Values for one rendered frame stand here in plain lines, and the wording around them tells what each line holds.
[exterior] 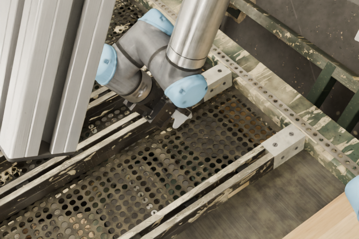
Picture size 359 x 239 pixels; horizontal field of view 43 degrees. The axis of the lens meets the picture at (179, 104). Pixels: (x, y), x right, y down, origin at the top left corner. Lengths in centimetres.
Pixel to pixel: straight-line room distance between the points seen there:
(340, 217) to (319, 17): 137
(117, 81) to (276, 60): 177
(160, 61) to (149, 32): 8
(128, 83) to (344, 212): 73
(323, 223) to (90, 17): 116
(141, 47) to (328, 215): 74
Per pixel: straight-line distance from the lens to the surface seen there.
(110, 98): 161
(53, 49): 26
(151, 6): 200
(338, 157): 143
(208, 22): 77
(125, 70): 94
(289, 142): 142
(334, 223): 136
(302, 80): 255
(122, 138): 149
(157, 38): 91
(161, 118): 109
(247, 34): 278
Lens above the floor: 213
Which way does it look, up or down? 42 degrees down
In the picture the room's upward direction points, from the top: 93 degrees counter-clockwise
